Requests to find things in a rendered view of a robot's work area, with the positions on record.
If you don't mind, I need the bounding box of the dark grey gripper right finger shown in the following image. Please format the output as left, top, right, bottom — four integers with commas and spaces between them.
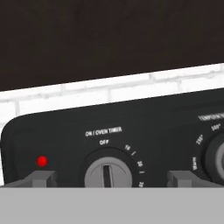
166, 170, 223, 188

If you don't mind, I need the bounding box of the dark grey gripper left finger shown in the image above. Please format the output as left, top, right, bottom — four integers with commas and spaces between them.
3, 170, 58, 188

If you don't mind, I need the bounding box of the black toaster oven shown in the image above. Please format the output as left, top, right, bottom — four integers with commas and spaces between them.
0, 87, 224, 188

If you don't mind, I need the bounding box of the grey timer knob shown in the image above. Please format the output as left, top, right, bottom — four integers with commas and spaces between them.
84, 157, 134, 188

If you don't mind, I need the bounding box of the grey temperature knob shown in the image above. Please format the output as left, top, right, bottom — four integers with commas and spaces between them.
205, 134, 224, 186

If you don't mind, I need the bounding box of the dark brown wall cupboard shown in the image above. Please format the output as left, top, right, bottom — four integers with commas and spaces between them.
0, 0, 224, 92

